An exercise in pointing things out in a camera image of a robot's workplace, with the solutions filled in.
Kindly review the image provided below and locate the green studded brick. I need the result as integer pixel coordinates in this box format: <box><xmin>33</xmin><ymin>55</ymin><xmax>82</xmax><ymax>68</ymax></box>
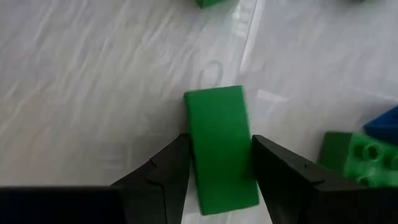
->
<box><xmin>317</xmin><ymin>131</ymin><xmax>398</xmax><ymax>189</ymax></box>

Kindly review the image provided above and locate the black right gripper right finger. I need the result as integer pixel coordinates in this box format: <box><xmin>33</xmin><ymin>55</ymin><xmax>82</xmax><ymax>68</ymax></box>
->
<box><xmin>251</xmin><ymin>134</ymin><xmax>398</xmax><ymax>224</ymax></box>

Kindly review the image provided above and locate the blue block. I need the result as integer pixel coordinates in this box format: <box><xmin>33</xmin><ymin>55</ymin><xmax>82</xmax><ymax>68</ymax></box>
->
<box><xmin>362</xmin><ymin>105</ymin><xmax>398</xmax><ymax>146</ymax></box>

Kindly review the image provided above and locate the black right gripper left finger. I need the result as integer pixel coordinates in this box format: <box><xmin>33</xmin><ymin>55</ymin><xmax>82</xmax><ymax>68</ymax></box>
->
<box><xmin>0</xmin><ymin>133</ymin><xmax>191</xmax><ymax>224</ymax></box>

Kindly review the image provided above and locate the white table cover sheet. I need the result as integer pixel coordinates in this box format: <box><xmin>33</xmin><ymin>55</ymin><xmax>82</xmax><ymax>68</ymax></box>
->
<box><xmin>0</xmin><ymin>0</ymin><xmax>398</xmax><ymax>224</ymax></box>

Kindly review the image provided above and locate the green block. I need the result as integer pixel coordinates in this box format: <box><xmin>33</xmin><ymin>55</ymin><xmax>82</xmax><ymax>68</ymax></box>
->
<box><xmin>183</xmin><ymin>85</ymin><xmax>260</xmax><ymax>216</ymax></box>
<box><xmin>195</xmin><ymin>0</ymin><xmax>240</xmax><ymax>9</ymax></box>

